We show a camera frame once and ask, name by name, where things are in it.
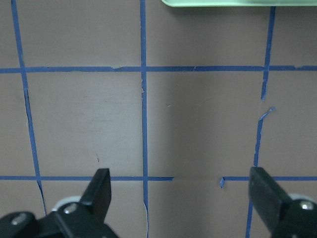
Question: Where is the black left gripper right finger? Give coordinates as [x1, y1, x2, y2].
[249, 167, 293, 233]

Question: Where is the light green plastic tray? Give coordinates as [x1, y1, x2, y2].
[162, 0, 317, 7]

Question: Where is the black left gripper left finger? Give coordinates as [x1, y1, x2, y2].
[79, 168, 110, 223]

